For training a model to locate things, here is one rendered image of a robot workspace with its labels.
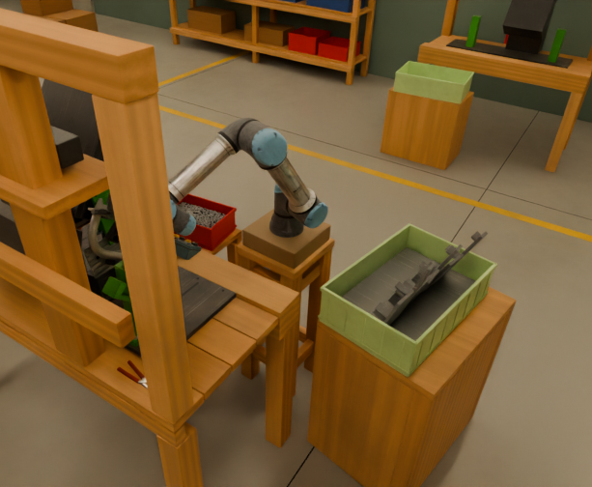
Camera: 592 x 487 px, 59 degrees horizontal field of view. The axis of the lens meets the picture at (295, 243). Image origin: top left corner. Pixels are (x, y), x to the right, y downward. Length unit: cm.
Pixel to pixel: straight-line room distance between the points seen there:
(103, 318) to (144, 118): 57
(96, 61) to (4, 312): 129
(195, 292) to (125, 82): 114
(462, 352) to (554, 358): 139
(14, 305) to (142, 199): 113
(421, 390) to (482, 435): 100
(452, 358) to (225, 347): 82
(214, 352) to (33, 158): 84
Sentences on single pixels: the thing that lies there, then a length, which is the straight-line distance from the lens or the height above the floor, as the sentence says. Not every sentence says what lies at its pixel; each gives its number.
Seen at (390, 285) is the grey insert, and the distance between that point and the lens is 219.
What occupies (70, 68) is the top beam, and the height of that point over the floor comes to 189.
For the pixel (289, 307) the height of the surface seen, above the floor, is 88.
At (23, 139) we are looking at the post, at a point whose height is 167.
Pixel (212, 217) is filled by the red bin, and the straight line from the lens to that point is 248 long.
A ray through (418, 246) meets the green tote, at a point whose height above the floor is 87.
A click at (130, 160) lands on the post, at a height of 173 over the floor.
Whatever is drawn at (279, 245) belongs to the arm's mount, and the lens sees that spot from 220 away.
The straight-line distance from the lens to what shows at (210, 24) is 821.
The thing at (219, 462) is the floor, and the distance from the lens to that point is 262.
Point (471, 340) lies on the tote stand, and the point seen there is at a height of 79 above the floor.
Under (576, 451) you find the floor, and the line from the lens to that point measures 302.
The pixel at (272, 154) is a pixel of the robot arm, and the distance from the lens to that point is 180.
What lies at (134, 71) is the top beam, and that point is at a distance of 106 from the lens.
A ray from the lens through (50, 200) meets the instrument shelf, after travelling 141.
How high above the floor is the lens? 222
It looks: 35 degrees down
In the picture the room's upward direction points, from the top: 3 degrees clockwise
